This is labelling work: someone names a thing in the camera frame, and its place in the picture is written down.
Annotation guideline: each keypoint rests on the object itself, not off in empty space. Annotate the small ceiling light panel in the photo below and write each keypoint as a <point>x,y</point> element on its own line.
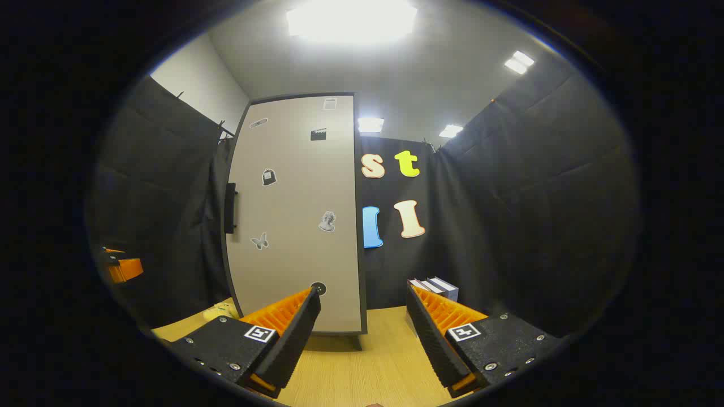
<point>451,131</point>
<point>370,124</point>

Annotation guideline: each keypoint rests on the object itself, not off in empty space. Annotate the black backdrop cloth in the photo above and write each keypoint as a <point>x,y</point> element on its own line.
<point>537,226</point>

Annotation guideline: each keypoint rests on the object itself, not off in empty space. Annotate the beige cabinet door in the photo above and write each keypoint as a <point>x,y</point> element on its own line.
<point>294,226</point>

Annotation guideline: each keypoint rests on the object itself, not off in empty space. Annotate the maroon book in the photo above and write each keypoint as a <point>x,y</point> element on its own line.
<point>414,282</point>

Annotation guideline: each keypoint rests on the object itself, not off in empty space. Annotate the double ceiling light panel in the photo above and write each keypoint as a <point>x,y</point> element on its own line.
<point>519,61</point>

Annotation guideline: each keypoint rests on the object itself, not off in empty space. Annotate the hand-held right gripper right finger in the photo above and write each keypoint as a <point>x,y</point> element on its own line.
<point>432,339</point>

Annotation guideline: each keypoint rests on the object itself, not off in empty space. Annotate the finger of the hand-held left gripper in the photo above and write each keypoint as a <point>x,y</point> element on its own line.
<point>127,269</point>

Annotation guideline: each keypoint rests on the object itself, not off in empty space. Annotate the white book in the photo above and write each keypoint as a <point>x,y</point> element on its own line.
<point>432,286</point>

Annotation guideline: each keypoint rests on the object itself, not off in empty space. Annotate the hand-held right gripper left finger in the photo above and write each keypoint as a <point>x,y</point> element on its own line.
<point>294,339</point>

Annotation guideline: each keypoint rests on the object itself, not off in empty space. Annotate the large ceiling light panel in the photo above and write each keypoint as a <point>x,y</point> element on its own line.
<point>350,21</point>

